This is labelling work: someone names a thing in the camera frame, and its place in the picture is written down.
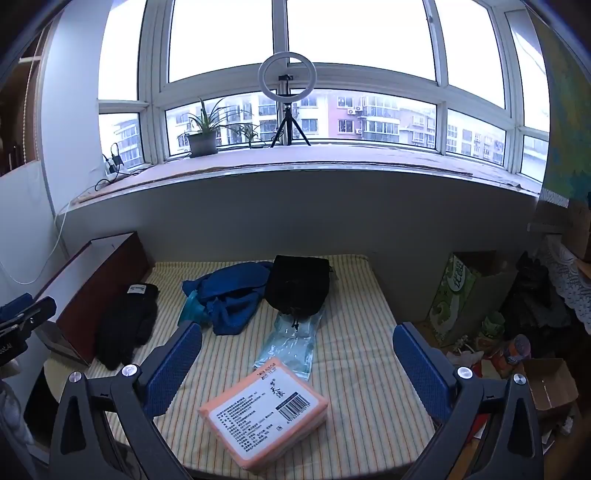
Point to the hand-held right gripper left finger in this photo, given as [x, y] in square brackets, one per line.
[178, 364]

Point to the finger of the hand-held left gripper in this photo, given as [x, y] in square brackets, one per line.
[27, 316]

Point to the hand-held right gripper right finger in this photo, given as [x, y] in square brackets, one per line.
[420, 369]

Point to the blue towel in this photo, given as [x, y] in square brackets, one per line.
[231, 295]

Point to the orange tissue pack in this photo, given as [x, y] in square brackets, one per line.
[263, 415]

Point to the clear plastic bag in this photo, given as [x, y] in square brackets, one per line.
[288, 344]

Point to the black fabric pouch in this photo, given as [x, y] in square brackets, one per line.
[298, 284]

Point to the teal plastic item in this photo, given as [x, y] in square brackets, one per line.
[189, 311]

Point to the black knit gloves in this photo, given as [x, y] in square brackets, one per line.
[127, 323]

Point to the striped mattress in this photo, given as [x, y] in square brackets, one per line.
[364, 332]

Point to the dark red wooden box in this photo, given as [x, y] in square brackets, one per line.
[99, 286]

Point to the green printed cardboard box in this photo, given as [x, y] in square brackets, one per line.
[450, 295]

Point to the purple snack packet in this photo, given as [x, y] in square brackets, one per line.
[516, 350]

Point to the dark clothes pile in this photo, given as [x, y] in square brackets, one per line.
[531, 300]

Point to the small brown cardboard box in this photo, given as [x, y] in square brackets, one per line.
[551, 383]

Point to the white lace cloth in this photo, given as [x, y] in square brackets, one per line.
[568, 277]

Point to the wooden cabinet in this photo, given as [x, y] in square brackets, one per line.
[16, 115]

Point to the potted plant grey pot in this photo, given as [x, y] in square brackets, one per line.
[203, 143]

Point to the small green plant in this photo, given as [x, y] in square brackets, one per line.
[249, 134]

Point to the wall poster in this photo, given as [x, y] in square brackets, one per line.
[565, 115]

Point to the white window frame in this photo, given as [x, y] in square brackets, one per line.
[279, 76]

